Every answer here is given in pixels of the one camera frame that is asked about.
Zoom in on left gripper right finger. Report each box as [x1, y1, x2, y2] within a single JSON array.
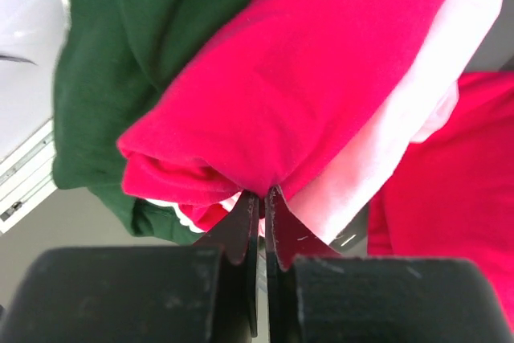
[[264, 188, 513, 342]]

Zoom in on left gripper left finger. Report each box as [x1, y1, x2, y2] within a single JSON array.
[[1, 192, 259, 342]]

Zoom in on magenta t shirt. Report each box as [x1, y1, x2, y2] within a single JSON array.
[[117, 0, 445, 239]]

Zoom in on light pink t shirt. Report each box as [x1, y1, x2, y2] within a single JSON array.
[[144, 0, 505, 246]]

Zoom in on red t shirt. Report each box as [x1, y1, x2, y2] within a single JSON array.
[[367, 71, 513, 318]]

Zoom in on dark green t shirt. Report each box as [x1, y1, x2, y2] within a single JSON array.
[[52, 0, 249, 244]]

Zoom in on left aluminium frame post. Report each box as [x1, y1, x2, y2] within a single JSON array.
[[0, 120, 56, 234]]

